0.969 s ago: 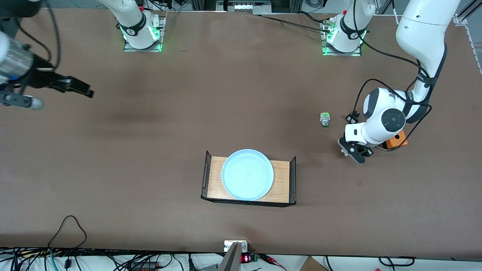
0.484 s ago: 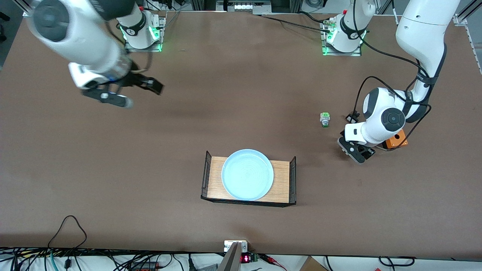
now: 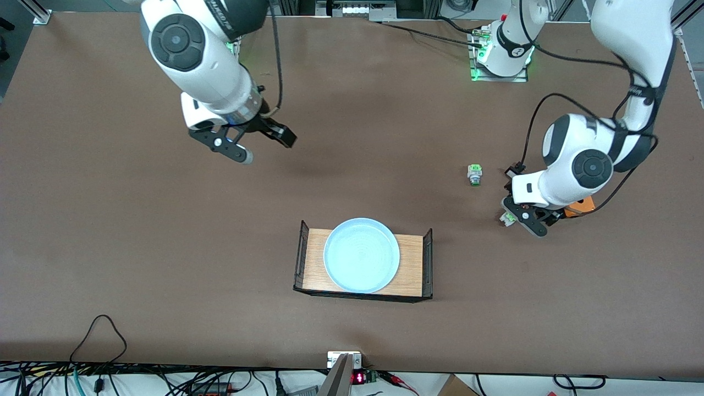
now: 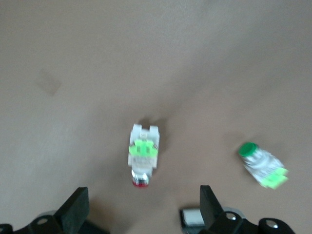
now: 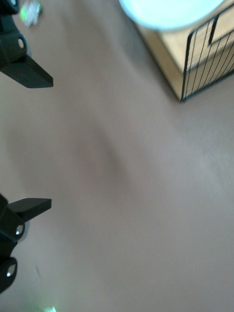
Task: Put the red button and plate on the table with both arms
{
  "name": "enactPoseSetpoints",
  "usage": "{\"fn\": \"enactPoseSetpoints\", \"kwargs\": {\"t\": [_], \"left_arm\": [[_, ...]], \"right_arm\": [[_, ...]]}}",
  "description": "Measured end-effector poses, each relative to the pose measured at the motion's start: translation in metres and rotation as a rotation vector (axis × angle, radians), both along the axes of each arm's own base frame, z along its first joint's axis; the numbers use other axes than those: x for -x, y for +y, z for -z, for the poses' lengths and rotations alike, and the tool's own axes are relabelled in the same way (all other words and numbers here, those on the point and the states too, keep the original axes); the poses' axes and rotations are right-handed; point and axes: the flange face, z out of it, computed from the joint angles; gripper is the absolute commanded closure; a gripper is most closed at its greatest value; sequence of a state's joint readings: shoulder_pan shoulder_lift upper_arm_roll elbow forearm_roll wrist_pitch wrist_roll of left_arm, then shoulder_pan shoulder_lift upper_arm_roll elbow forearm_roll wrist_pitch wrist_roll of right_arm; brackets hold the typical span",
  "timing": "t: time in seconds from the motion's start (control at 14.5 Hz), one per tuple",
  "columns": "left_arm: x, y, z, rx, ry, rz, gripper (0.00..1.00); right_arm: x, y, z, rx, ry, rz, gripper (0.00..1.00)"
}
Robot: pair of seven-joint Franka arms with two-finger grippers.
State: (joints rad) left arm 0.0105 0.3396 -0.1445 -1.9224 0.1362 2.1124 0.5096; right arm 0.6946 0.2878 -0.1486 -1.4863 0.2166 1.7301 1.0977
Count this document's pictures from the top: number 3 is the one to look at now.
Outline light blue plate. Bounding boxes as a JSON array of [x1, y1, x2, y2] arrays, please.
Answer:
[[323, 218, 400, 294]]

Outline white light bar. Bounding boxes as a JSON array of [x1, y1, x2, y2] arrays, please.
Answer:
[[316, 0, 397, 20]]

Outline wooden tray black mesh sides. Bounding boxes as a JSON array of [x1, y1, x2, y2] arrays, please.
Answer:
[[293, 220, 434, 304]]

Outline brown cardboard piece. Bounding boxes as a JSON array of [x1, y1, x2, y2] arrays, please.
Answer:
[[437, 374, 479, 396]]

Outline red clip lead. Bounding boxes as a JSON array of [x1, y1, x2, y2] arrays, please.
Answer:
[[378, 371, 420, 395]]

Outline orange button enclosure box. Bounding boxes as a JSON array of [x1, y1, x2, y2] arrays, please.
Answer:
[[564, 195, 596, 218]]

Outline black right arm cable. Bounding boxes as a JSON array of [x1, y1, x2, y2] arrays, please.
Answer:
[[267, 0, 284, 114]]

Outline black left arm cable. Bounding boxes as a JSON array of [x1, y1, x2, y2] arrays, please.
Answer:
[[520, 33, 659, 214]]

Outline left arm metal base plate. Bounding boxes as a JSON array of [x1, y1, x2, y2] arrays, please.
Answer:
[[469, 29, 530, 83]]

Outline black flat looped cable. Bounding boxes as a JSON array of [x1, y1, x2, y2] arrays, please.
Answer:
[[553, 374, 607, 390]]

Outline black cable to arm base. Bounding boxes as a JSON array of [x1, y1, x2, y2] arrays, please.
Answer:
[[370, 20, 487, 47]]

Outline silver mount bracket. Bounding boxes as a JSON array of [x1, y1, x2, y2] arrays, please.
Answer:
[[327, 351, 362, 369]]

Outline black looped thin cable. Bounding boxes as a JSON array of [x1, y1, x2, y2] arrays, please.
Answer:
[[69, 315, 128, 365]]

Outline grey metal post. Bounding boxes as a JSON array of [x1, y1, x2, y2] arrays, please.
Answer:
[[318, 354, 353, 396]]

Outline aluminium corner bracket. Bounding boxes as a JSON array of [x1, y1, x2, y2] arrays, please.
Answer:
[[19, 0, 53, 25]]

